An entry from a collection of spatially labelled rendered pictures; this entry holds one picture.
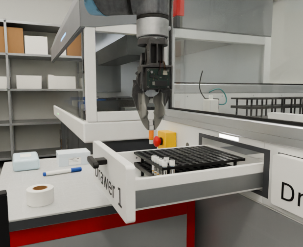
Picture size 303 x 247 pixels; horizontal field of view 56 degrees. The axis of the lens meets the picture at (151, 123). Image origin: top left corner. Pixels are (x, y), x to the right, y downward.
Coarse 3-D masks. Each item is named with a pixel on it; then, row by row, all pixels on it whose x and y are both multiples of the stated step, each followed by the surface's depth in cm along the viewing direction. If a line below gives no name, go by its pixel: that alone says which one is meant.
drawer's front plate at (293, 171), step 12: (276, 156) 60; (288, 156) 58; (276, 168) 60; (288, 168) 57; (300, 168) 55; (276, 180) 60; (288, 180) 57; (300, 180) 55; (276, 192) 60; (288, 192) 58; (300, 192) 55; (276, 204) 61; (288, 204) 58; (300, 204) 55; (300, 216) 55
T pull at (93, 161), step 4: (88, 156) 65; (92, 156) 65; (88, 160) 65; (92, 160) 62; (96, 160) 62; (100, 160) 62; (104, 160) 63; (92, 164) 61; (96, 164) 60; (100, 164) 62; (104, 164) 63; (96, 168) 60
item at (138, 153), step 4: (136, 152) 75; (140, 152) 75; (140, 156) 72; (144, 156) 71; (148, 156) 71; (148, 160) 67; (152, 164) 65; (156, 164) 63; (160, 168) 61; (164, 168) 60; (168, 168) 61
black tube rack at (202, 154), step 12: (168, 156) 70; (180, 156) 71; (192, 156) 70; (204, 156) 71; (216, 156) 70; (228, 156) 71; (144, 168) 70; (180, 168) 62; (192, 168) 70; (204, 168) 66
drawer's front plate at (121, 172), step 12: (96, 144) 73; (96, 156) 73; (108, 156) 62; (120, 156) 58; (108, 168) 62; (120, 168) 54; (132, 168) 51; (96, 180) 75; (108, 180) 63; (120, 180) 54; (132, 180) 51; (108, 192) 63; (120, 192) 55; (132, 192) 52; (120, 204) 55; (132, 204) 52; (120, 216) 55; (132, 216) 52
